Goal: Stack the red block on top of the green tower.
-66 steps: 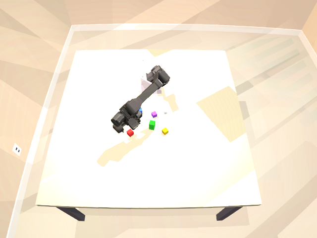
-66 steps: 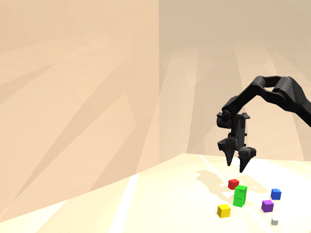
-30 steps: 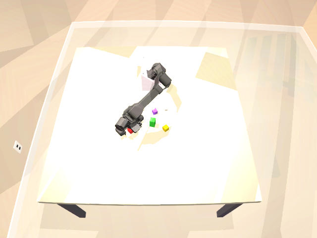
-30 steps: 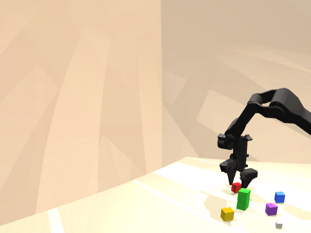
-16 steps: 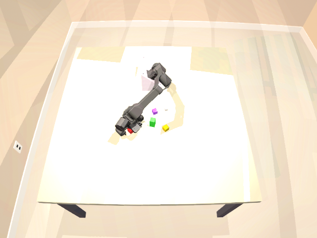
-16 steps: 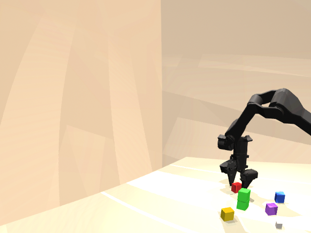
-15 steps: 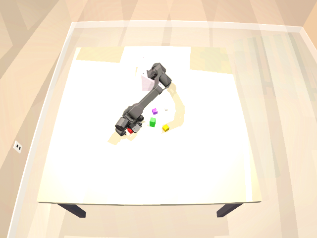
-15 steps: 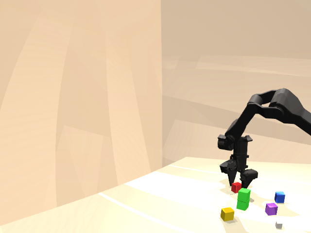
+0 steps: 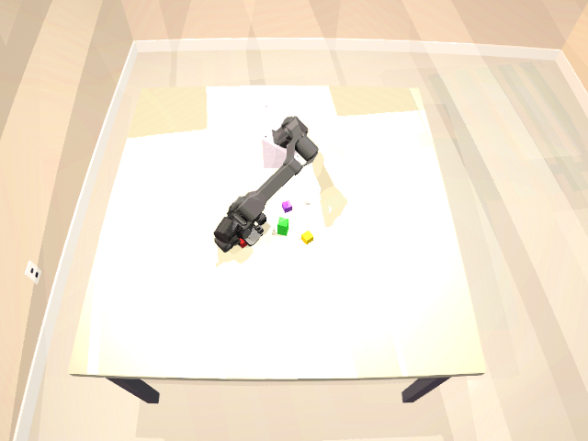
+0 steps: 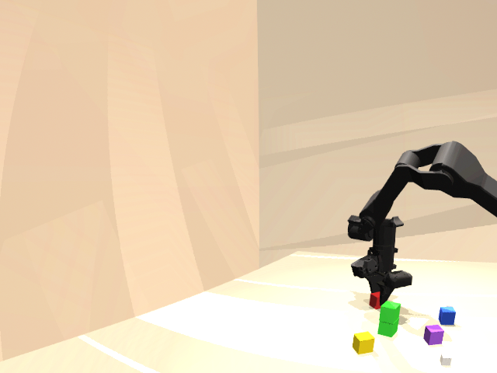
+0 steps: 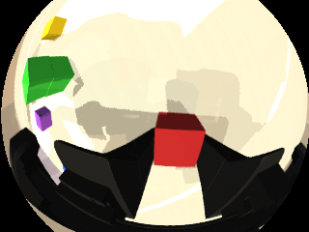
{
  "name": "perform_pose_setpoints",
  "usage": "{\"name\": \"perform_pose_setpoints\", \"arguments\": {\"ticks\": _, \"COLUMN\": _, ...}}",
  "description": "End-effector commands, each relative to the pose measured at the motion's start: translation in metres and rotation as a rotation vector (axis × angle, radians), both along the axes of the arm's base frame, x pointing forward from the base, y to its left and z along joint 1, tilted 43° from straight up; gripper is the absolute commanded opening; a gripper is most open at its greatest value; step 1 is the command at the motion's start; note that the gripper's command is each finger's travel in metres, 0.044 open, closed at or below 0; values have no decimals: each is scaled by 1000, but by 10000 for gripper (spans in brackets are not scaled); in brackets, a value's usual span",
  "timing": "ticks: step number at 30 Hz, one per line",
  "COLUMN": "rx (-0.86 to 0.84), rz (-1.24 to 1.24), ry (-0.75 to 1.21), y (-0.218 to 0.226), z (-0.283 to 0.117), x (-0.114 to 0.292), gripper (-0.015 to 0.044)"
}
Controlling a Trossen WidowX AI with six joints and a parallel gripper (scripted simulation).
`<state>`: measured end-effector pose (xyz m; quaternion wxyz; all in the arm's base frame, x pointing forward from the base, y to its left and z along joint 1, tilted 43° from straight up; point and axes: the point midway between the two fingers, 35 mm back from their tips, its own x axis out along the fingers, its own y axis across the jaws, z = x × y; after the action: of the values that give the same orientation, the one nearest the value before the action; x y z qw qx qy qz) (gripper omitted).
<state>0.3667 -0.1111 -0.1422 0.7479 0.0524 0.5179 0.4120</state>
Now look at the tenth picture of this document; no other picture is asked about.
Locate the purple block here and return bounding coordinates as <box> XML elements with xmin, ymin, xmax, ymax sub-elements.
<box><xmin>423</xmin><ymin>325</ymin><xmax>444</xmax><ymax>345</ymax></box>

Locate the yellow block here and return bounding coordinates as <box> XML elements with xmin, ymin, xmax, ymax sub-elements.
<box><xmin>353</xmin><ymin>331</ymin><xmax>375</xmax><ymax>355</ymax></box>

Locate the red block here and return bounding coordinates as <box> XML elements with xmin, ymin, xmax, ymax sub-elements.
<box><xmin>370</xmin><ymin>292</ymin><xmax>381</xmax><ymax>309</ymax></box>

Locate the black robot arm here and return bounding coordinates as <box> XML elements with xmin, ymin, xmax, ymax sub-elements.
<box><xmin>347</xmin><ymin>141</ymin><xmax>497</xmax><ymax>278</ymax></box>

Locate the blue block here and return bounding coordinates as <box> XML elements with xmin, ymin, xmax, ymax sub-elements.
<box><xmin>438</xmin><ymin>307</ymin><xmax>456</xmax><ymax>325</ymax></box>

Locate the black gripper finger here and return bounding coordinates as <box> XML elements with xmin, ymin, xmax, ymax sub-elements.
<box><xmin>365</xmin><ymin>275</ymin><xmax>384</xmax><ymax>293</ymax></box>
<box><xmin>376</xmin><ymin>281</ymin><xmax>394</xmax><ymax>306</ymax></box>

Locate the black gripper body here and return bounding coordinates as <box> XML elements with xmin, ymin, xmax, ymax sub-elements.
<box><xmin>368</xmin><ymin>244</ymin><xmax>413</xmax><ymax>289</ymax></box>

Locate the green block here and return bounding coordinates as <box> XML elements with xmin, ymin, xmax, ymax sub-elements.
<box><xmin>379</xmin><ymin>301</ymin><xmax>401</xmax><ymax>324</ymax></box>
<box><xmin>377</xmin><ymin>318</ymin><xmax>399</xmax><ymax>337</ymax></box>

